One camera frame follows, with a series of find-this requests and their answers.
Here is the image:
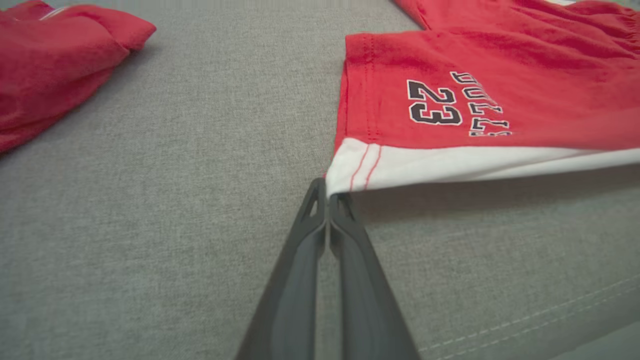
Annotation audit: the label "red shirt with white sleeves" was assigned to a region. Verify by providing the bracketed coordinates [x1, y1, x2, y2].
[0, 0, 157, 153]

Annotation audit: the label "grey fabric sofa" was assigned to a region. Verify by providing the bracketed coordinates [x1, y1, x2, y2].
[0, 0, 640, 360]

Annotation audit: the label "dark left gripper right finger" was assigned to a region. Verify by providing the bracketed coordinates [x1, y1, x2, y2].
[329, 192, 421, 360]

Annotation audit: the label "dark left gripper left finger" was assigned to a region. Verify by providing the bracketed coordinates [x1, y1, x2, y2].
[235, 177, 329, 360]

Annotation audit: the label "red shorts with number print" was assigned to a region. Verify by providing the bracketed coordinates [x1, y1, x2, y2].
[325, 0, 640, 198]

